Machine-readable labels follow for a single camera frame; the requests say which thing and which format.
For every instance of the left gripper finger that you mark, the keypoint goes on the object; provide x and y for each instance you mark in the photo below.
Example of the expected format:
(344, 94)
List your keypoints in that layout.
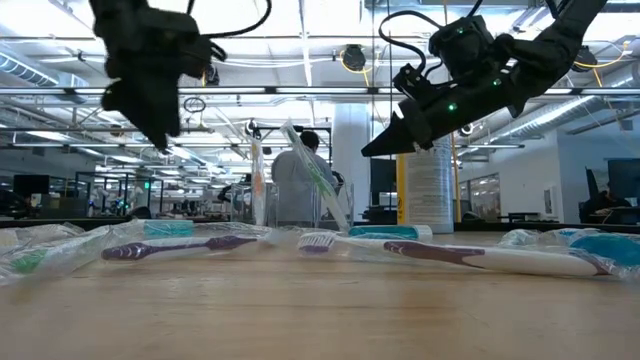
(173, 110)
(145, 110)

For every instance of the green toothbrush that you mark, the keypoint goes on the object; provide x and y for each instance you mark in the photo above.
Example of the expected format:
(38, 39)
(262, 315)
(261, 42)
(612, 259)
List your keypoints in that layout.
(315, 172)
(27, 261)

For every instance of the teal travel tube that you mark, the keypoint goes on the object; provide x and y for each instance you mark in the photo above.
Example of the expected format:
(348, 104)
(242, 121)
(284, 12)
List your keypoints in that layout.
(390, 232)

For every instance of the teal mouthwash bottle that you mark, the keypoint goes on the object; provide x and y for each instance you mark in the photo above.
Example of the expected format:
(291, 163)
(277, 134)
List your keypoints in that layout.
(167, 229)

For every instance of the slim purple toothbrush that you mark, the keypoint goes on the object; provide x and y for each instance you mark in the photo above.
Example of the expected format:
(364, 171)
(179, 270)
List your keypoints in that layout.
(180, 245)

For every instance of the purple white toothbrush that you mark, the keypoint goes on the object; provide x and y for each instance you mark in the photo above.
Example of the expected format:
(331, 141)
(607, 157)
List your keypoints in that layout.
(475, 257)

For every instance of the blue toothbrush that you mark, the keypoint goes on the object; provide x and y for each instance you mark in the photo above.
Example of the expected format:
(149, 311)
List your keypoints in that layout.
(525, 237)

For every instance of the teal toothbrush package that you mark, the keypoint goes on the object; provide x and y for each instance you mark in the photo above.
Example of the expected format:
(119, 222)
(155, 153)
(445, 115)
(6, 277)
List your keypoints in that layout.
(607, 248)

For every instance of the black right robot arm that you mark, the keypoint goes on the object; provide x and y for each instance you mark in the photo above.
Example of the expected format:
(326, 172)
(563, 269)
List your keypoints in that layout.
(550, 45)

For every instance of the white building column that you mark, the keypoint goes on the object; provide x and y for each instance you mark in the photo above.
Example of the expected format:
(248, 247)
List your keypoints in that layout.
(352, 150)

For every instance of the white wipes canister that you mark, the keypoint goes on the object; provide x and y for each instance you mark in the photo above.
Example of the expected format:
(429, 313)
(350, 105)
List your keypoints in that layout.
(427, 190)

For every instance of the long ceiling light bar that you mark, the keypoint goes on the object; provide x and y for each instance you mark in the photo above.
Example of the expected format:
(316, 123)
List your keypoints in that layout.
(300, 91)

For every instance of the small black monitor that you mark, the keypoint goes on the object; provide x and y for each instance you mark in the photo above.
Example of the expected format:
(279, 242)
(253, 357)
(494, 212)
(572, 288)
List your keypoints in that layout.
(31, 185)

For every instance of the seated person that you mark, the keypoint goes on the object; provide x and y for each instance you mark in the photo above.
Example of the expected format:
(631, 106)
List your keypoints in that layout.
(602, 202)

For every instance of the dark wide monitor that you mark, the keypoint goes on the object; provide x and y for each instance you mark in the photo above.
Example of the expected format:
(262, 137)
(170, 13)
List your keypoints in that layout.
(625, 177)

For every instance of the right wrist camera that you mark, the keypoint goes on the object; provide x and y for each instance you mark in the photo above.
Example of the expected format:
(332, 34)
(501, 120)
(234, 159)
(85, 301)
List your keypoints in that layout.
(412, 80)

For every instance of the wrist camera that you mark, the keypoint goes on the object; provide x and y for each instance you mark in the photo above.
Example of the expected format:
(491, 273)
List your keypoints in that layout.
(205, 52)
(412, 80)

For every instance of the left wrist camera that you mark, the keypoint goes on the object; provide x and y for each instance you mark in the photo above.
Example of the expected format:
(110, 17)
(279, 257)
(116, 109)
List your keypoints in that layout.
(205, 52)

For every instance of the silver air duct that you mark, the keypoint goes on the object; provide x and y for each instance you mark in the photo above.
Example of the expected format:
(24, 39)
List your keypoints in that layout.
(25, 70)
(550, 117)

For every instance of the black aluminium table frame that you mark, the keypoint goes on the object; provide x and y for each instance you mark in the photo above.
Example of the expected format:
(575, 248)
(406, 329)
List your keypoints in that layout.
(480, 226)

